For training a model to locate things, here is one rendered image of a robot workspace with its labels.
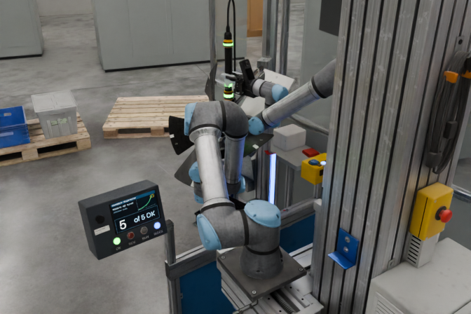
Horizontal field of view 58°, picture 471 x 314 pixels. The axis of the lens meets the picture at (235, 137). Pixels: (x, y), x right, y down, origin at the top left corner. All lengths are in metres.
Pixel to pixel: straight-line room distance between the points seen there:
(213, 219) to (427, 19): 0.81
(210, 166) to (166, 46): 6.26
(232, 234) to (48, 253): 2.26
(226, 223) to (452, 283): 0.64
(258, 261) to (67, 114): 3.62
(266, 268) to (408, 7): 0.89
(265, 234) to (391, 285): 0.39
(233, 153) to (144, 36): 5.97
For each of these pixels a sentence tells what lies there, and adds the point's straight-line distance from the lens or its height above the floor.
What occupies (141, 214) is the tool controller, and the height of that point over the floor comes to 1.17.
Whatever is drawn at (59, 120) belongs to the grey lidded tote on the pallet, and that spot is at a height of 0.33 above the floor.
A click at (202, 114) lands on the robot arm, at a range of 1.50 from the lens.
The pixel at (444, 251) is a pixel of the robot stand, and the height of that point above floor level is 1.23.
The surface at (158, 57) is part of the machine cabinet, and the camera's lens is 7.64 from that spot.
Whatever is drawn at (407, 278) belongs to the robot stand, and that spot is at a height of 1.23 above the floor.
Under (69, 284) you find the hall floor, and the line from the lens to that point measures 3.14.
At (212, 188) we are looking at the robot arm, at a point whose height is 1.31.
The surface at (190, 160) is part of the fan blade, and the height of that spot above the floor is 1.03.
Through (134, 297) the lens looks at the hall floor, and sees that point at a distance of 2.93.
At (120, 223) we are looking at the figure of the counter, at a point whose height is 1.17.
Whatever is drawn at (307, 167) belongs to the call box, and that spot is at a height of 1.05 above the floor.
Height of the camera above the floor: 2.05
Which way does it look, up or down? 25 degrees down
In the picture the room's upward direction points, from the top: straight up
